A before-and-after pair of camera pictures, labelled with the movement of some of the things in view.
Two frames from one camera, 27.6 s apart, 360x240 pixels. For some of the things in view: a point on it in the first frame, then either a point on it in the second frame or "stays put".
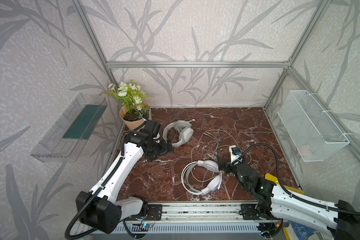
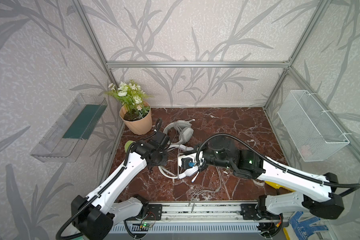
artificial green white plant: [132, 98] stays put
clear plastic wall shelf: [61, 144] stays put
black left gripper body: [164, 145] to [161, 135]
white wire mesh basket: [314, 130] stays put
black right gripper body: [225, 165] to [200, 162]
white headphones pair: [185, 129] stays put
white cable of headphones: [192, 161] to [192, 200]
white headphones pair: [215, 184] to [187, 162]
